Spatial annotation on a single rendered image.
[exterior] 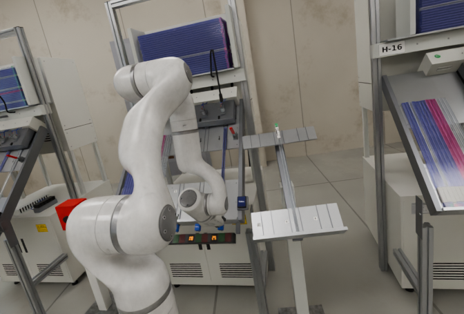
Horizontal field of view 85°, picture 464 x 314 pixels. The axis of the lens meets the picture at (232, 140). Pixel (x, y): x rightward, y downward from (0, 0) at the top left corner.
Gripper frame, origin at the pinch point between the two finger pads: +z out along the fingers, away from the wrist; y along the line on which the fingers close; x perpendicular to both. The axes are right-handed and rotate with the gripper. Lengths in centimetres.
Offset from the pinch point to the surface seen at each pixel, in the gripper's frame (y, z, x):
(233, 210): 5.8, 5.8, 6.8
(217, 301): -21, 75, -29
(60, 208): -100, 10, 15
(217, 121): -4, 1, 56
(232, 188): 4.9, 5.9, 17.6
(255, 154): 12, 31, 49
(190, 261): -37, 61, -7
